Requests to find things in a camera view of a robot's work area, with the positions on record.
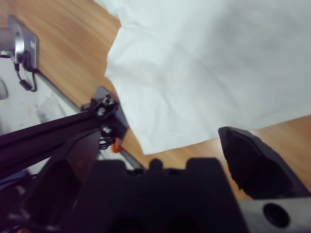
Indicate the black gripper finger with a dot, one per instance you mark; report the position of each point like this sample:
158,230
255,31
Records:
255,170
60,184

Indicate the white t-shirt with small print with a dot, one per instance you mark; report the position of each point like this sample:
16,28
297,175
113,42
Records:
194,72

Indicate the arm grey base plate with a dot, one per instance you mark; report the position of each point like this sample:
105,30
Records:
32,48

